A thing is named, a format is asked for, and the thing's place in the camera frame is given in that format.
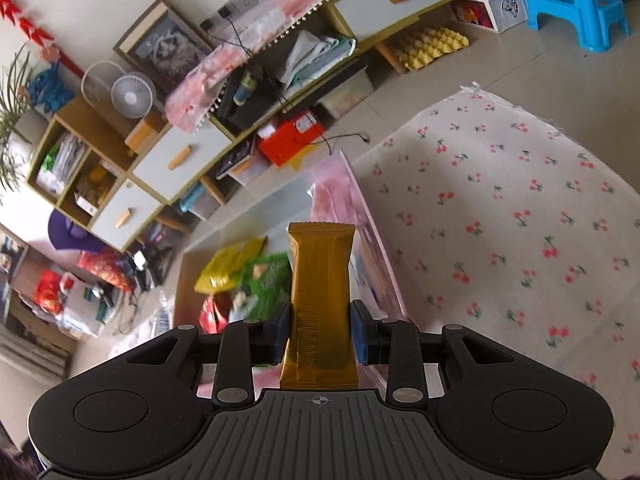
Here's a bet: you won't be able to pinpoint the small wooden box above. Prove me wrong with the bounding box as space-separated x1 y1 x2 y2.
124 112 166 156

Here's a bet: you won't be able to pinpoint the yellow bottle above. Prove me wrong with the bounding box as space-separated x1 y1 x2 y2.
87 165 121 196

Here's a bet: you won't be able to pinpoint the blue plastic stool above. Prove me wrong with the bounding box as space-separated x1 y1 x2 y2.
517 0 632 53

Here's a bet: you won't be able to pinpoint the yellow egg tray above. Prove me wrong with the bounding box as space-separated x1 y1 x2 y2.
385 26 471 72

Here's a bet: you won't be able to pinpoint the red hanging decoration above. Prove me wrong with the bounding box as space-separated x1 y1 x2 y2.
0 0 83 78

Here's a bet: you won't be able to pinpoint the potted green plant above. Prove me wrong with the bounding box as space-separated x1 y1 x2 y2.
0 45 33 196

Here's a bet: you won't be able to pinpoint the clear bin orange lid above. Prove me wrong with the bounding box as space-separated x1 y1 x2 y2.
227 152 271 188

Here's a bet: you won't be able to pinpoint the red plastic bag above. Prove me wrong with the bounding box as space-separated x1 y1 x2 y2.
35 270 66 313

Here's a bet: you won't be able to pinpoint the clear bin blue lid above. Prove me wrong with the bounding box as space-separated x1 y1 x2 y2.
179 185 223 221

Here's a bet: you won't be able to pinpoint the black printed box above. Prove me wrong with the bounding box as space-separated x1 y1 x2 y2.
216 137 258 178

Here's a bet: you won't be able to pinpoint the red cardboard box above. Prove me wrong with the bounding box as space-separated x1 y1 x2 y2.
257 110 326 167

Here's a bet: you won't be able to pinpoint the blue green bottle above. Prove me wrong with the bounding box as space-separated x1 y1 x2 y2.
234 71 258 106

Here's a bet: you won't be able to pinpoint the black device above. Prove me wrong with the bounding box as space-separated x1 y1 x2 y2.
130 250 176 291

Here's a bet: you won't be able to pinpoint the yellow snack bag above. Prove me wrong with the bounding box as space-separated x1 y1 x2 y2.
194 237 268 295

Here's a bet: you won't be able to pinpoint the purple cap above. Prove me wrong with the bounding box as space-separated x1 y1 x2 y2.
48 210 108 253

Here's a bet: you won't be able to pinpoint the black open box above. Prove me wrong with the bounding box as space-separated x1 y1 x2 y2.
215 67 283 128

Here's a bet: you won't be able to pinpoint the cherry print blanket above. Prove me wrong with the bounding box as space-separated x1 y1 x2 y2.
350 82 640 461

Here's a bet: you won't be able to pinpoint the white storage box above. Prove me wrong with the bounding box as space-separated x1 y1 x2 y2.
170 150 411 396

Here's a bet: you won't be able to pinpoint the red patterned bag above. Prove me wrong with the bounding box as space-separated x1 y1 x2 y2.
77 250 136 291

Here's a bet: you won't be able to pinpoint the black charger cable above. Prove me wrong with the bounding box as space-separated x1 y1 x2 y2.
202 5 371 158

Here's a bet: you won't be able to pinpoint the blue knitted decoration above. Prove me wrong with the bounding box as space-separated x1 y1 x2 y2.
27 67 76 111

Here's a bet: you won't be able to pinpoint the white plastic bag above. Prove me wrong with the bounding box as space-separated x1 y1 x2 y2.
55 285 121 336

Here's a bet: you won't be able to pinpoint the white plastic packets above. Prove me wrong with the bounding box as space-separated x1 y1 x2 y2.
37 135 91 196

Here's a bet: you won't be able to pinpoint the pink floral cloth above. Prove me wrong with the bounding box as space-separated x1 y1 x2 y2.
165 0 391 133

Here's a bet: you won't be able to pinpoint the golden snack packet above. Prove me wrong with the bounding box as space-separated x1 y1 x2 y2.
280 221 360 390

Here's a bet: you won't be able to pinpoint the wooden cabinet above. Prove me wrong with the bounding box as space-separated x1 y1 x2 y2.
25 0 523 256

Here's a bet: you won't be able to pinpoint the clear bin black lid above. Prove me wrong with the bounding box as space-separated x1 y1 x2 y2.
320 65 375 120

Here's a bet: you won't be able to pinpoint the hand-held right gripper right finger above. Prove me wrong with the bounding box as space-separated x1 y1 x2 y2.
350 300 526 408

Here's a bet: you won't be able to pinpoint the yellow star cutout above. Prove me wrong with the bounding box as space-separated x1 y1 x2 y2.
290 147 321 171

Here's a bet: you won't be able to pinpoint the green snack bag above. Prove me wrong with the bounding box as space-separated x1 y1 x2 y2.
235 252 293 321

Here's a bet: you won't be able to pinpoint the red snack packet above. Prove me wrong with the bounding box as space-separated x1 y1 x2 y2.
199 295 231 333

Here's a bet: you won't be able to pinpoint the pale folded cloths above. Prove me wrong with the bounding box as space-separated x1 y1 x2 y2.
280 30 357 91

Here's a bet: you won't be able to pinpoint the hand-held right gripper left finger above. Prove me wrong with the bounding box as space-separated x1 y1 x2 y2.
112 301 292 408

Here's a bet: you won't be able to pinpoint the white printed cardboard box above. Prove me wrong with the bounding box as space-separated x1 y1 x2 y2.
452 0 528 35

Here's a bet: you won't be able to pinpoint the white desk fan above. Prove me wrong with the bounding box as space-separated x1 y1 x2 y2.
81 61 156 120

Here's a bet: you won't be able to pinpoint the framed picture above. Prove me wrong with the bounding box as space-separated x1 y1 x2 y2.
112 0 216 93

